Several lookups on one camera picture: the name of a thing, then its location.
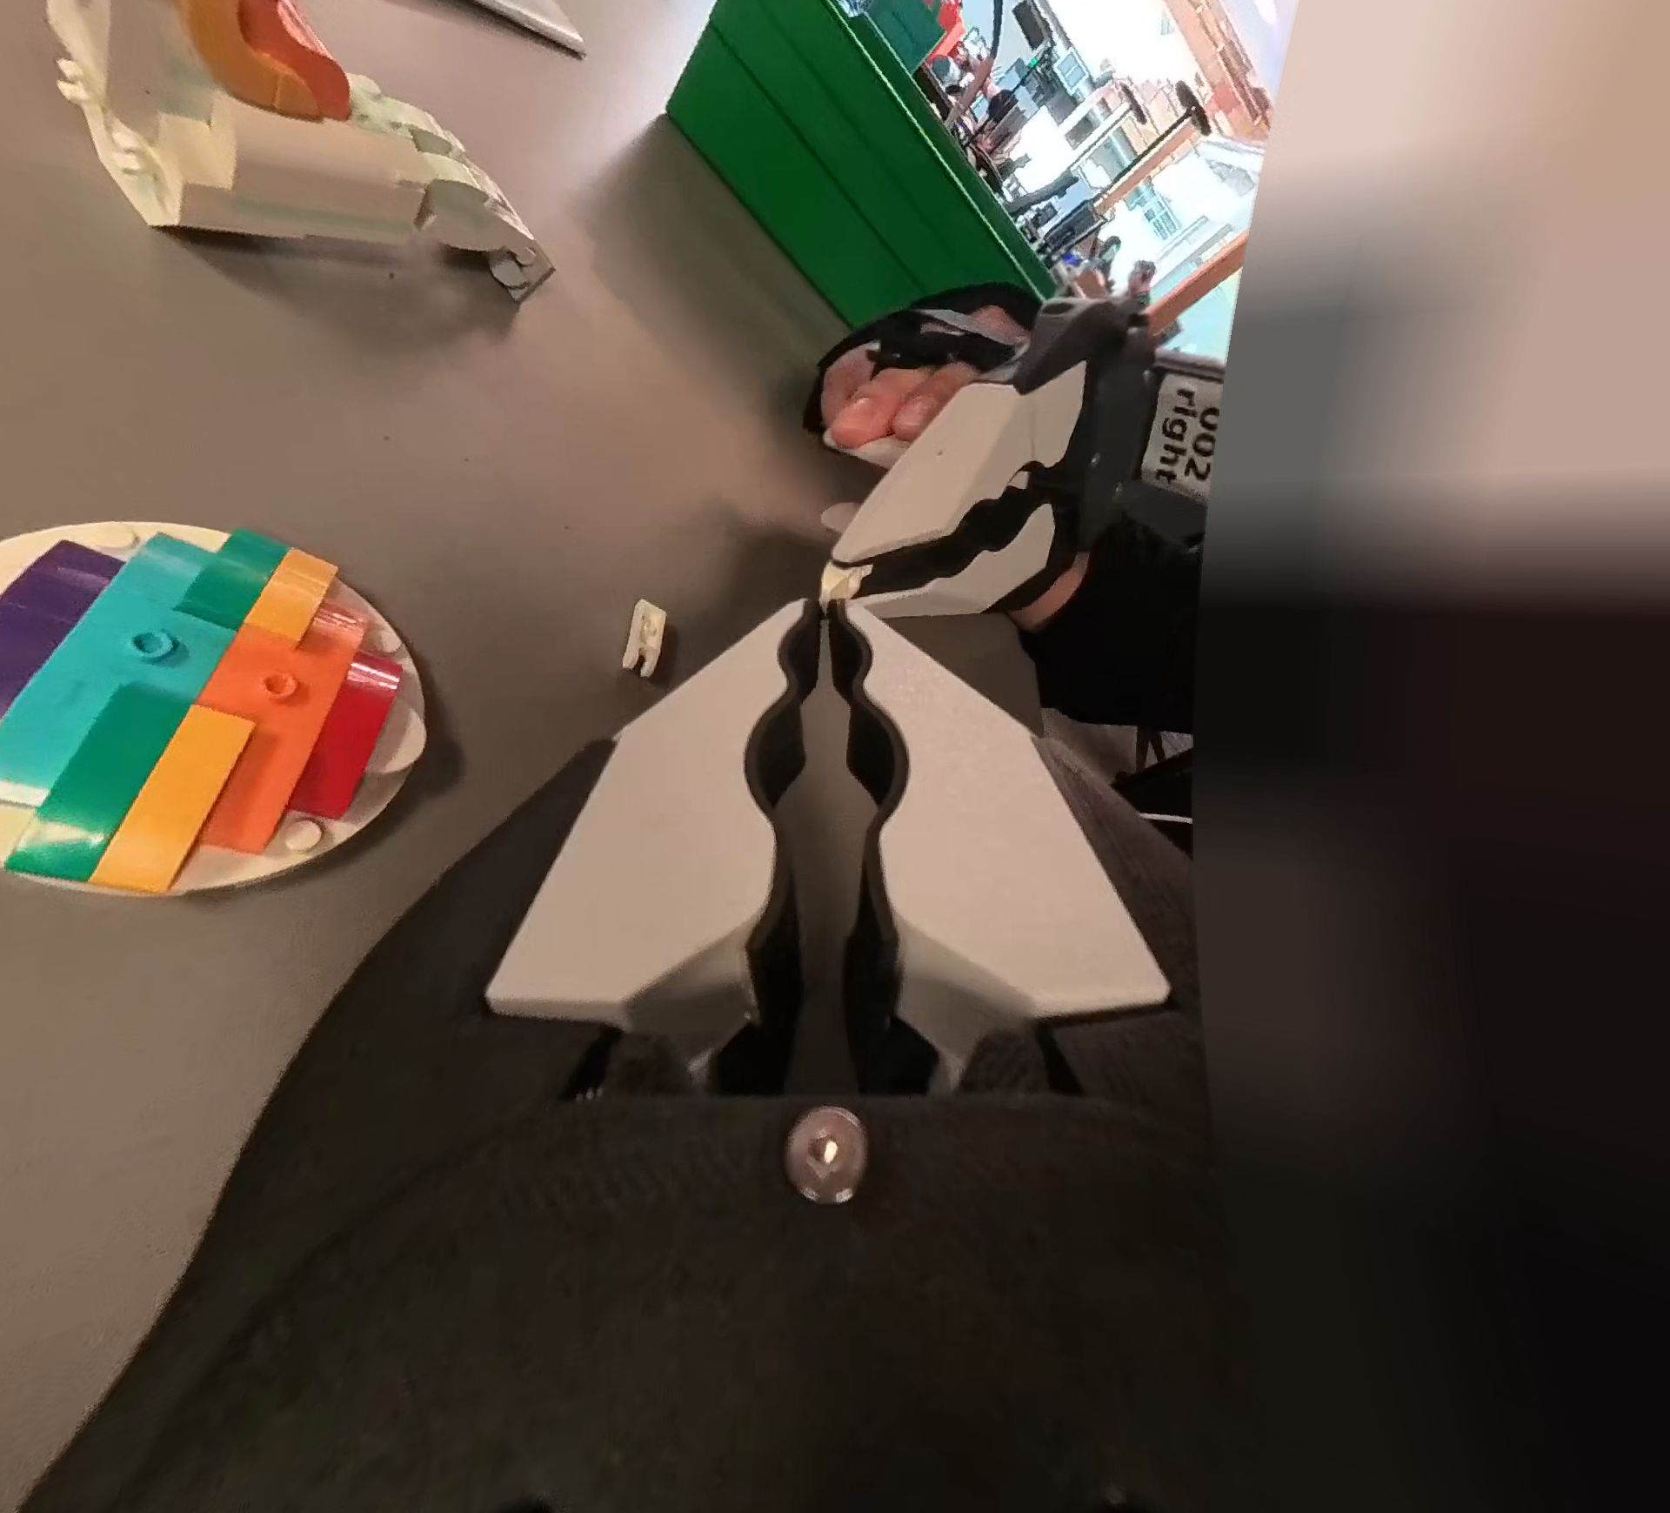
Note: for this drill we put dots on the person's right hand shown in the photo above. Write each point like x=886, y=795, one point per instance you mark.
x=888, y=410

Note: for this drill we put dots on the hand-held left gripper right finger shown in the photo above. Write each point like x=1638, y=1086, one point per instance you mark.
x=1005, y=873

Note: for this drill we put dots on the tiny white lego piece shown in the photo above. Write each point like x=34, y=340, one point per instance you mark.
x=839, y=582

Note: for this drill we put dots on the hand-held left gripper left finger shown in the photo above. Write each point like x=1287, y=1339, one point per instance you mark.
x=653, y=859

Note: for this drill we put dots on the green plastic bin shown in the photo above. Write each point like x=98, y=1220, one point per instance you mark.
x=836, y=129

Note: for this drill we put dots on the small white lego clip piece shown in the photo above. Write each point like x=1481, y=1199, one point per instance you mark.
x=646, y=634

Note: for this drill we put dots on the person's right forearm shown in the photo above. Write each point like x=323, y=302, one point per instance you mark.
x=1123, y=652

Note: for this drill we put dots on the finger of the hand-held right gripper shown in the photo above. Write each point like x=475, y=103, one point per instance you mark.
x=952, y=455
x=1005, y=573

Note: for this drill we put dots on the round rainbow lego plate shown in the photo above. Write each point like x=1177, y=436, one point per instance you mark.
x=196, y=704

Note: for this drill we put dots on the white lego bird model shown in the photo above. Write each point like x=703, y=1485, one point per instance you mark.
x=288, y=155

